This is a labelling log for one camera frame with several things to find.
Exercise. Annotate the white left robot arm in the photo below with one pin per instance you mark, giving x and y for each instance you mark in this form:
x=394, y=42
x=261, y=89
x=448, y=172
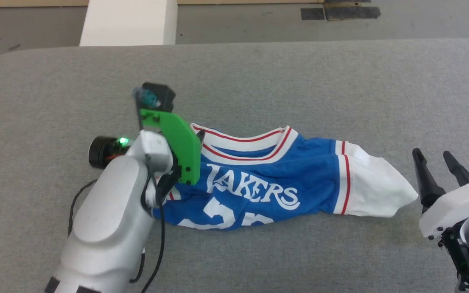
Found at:
x=104, y=228

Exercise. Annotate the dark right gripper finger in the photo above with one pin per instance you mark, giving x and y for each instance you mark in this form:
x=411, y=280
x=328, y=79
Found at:
x=458, y=171
x=426, y=183

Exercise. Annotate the white square pillar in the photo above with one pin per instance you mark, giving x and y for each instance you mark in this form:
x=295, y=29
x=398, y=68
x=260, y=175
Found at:
x=128, y=20

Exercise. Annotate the dark floor plate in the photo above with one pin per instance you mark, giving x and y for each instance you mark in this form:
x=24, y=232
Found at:
x=352, y=11

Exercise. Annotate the blue Lakers jersey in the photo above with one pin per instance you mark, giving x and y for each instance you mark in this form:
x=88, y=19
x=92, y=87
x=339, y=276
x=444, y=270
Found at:
x=299, y=171

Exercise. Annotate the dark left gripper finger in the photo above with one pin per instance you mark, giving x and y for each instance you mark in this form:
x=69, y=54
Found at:
x=200, y=135

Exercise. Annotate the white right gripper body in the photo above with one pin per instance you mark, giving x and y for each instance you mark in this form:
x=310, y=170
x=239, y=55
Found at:
x=450, y=209

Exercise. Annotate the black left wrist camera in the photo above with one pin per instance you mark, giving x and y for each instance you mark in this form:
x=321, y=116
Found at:
x=159, y=95

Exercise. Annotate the green white left gripper body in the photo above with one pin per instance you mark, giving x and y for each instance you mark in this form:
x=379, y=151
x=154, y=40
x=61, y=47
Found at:
x=181, y=146

